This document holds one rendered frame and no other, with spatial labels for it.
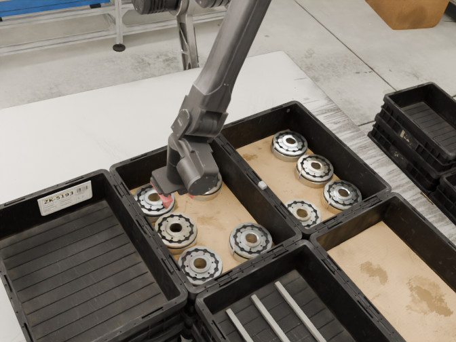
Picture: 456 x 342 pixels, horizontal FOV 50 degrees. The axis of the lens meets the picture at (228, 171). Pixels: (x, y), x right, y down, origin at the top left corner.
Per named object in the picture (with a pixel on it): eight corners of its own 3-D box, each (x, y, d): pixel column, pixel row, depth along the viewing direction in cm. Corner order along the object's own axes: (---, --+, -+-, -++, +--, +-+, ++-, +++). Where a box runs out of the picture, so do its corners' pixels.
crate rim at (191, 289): (106, 173, 120) (106, 166, 118) (210, 135, 133) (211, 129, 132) (191, 302, 99) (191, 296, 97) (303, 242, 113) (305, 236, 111)
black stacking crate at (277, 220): (110, 198, 127) (107, 167, 119) (207, 160, 140) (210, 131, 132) (188, 323, 106) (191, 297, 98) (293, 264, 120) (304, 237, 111)
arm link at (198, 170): (219, 110, 95) (183, 104, 89) (246, 152, 89) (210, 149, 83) (191, 153, 101) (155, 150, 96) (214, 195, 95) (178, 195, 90)
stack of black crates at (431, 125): (351, 167, 242) (383, 94, 210) (395, 151, 254) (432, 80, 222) (405, 227, 220) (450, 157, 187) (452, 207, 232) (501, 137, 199)
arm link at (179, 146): (191, 123, 96) (163, 129, 94) (205, 148, 92) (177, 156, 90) (188, 146, 101) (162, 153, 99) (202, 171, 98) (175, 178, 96)
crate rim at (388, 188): (210, 135, 133) (211, 129, 132) (294, 104, 147) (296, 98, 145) (303, 242, 113) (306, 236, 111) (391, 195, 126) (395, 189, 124)
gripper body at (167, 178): (208, 182, 104) (212, 159, 98) (165, 199, 100) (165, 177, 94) (193, 160, 107) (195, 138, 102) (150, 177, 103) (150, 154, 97)
